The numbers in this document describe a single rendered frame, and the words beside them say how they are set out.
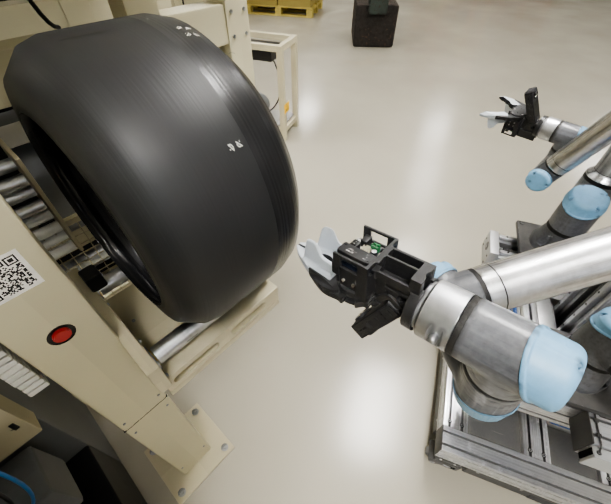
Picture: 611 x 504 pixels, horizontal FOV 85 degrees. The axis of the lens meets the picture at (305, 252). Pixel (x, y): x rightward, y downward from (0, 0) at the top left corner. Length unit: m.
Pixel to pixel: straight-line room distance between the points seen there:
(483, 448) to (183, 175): 1.38
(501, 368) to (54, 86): 0.61
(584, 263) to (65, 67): 0.74
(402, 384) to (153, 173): 1.53
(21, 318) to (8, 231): 0.16
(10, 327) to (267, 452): 1.18
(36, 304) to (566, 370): 0.71
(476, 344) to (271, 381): 1.41
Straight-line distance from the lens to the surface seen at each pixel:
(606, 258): 0.62
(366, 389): 1.73
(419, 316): 0.40
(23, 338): 0.73
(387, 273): 0.42
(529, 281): 0.56
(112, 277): 1.01
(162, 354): 0.82
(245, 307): 0.90
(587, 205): 1.38
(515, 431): 1.65
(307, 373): 1.74
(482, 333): 0.39
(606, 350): 1.05
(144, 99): 0.52
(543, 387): 0.40
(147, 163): 0.48
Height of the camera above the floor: 1.60
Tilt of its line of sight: 47 degrees down
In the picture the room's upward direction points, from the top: straight up
